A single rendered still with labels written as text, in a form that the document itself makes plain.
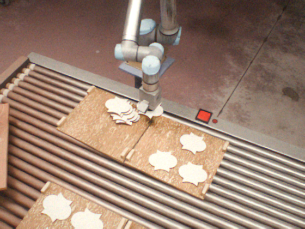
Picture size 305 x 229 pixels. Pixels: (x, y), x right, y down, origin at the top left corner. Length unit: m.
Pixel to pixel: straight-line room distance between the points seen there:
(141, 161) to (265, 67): 2.37
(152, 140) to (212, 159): 0.31
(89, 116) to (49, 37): 2.32
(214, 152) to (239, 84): 1.81
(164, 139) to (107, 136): 0.29
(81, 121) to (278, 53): 2.69
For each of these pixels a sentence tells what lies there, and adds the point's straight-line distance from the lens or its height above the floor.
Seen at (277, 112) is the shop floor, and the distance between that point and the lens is 3.28.
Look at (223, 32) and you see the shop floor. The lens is 4.05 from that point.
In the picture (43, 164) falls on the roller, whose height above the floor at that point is 0.92.
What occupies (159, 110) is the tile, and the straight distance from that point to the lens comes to 1.62.
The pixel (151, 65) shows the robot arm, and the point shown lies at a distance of 1.40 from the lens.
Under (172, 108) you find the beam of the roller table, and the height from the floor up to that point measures 0.91.
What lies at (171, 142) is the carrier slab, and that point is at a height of 0.94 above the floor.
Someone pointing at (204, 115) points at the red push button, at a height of 0.93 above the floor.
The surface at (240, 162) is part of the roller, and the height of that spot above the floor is 0.91.
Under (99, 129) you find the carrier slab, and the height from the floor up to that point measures 0.94.
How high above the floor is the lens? 2.30
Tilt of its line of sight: 49 degrees down
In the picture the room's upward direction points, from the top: 2 degrees clockwise
